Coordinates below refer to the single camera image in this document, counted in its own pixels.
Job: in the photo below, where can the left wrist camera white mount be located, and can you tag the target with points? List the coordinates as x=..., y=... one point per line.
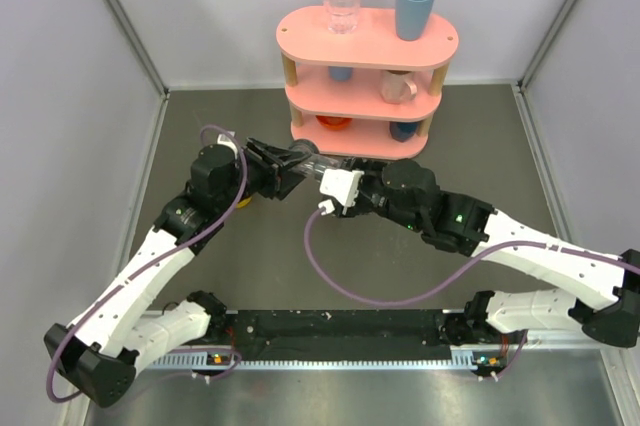
x=228, y=140

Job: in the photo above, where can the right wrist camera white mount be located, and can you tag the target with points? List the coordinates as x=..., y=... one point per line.
x=341, y=188

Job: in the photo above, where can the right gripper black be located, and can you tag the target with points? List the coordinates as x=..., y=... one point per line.
x=372, y=169

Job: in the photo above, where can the clear drinking glass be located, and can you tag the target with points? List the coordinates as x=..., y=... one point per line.
x=342, y=15

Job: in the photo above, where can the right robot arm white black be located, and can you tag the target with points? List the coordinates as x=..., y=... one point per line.
x=596, y=293

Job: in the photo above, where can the pink three-tier shelf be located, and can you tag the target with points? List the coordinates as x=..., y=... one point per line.
x=308, y=48

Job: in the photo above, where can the dark blue cup bottom shelf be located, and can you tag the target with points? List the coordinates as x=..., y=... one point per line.
x=402, y=131

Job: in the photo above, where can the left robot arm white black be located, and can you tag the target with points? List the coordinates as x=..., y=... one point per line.
x=101, y=352

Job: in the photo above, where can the small blue cup middle shelf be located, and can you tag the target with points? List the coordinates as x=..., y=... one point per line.
x=340, y=74

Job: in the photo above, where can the grey slotted cable duct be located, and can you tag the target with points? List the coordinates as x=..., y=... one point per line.
x=464, y=360

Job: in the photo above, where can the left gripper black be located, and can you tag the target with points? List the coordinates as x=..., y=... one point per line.
x=275, y=167

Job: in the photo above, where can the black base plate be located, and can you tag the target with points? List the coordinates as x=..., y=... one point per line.
x=348, y=335

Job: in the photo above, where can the yellow cup on table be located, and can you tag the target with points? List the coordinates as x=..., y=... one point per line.
x=243, y=203

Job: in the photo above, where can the orange bowl bottom shelf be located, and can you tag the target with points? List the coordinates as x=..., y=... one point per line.
x=334, y=123

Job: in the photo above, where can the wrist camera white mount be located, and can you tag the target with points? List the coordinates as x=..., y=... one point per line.
x=341, y=188
x=228, y=140

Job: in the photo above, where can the tall blue plastic cup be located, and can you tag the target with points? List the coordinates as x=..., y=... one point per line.
x=411, y=17

